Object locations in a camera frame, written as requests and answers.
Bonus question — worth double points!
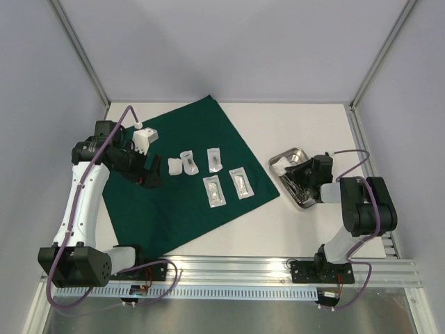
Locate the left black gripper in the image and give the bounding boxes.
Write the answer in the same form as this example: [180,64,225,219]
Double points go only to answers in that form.
[112,141,162,189]

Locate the steel tweezers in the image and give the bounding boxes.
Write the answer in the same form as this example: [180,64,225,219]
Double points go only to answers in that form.
[283,175,307,202]

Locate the steel hemostat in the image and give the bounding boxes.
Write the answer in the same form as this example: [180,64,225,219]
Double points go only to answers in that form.
[285,179,310,203]

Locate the white gauze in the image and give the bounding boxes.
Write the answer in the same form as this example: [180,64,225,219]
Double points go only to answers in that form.
[272,157,291,177]
[168,158,183,176]

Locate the stainless steel tray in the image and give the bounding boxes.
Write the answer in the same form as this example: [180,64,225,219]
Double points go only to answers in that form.
[267,147,316,211]

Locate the clear pouch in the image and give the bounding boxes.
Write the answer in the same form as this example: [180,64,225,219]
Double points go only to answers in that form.
[207,148,223,173]
[180,150,199,175]

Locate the suture packet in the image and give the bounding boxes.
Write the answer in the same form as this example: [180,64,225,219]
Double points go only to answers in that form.
[203,175,226,208]
[229,167,254,200]

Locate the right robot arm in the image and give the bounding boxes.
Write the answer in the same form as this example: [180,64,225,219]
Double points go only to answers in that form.
[284,153,398,283]

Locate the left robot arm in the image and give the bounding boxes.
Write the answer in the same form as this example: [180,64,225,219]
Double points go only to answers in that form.
[38,120,161,288]

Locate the green surgical cloth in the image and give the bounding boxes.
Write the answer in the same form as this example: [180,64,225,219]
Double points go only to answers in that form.
[103,96,280,259]

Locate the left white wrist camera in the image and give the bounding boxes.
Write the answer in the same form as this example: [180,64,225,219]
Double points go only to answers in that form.
[132,128,159,156]

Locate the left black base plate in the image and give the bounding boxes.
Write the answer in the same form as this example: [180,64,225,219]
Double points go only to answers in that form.
[113,263,168,283]

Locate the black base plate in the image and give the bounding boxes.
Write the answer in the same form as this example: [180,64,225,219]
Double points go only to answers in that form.
[113,263,168,283]
[289,260,355,285]

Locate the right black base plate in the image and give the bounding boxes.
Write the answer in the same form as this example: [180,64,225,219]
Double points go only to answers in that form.
[289,260,355,285]

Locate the aluminium front rail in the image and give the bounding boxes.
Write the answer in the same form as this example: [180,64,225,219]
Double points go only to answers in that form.
[40,253,422,288]

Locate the grey slotted cable duct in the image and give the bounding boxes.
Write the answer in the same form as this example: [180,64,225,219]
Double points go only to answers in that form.
[55,285,319,300]

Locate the right aluminium frame post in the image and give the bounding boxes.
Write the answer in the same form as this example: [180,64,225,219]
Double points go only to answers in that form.
[350,0,420,111]

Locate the aluminium frame post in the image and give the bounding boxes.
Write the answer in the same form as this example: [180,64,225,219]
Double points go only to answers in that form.
[48,0,111,110]
[350,0,420,111]

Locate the left aluminium frame post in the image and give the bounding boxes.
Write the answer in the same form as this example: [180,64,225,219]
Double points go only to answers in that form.
[48,0,111,110]

